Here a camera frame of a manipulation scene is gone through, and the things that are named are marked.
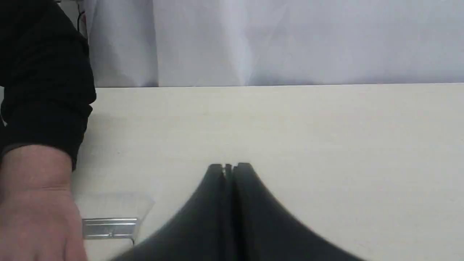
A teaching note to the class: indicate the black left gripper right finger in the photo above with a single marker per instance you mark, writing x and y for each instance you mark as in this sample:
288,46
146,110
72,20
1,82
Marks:
263,230

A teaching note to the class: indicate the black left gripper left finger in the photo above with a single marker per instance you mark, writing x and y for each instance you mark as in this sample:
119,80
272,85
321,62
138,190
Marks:
199,231

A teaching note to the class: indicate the person's bare hand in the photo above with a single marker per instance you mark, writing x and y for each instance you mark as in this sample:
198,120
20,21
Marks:
39,217

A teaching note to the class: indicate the white backdrop curtain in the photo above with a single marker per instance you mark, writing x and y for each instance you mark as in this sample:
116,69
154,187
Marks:
177,43

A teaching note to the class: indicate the wooden handle paint brush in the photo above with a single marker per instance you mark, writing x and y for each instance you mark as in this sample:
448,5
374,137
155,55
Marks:
111,221

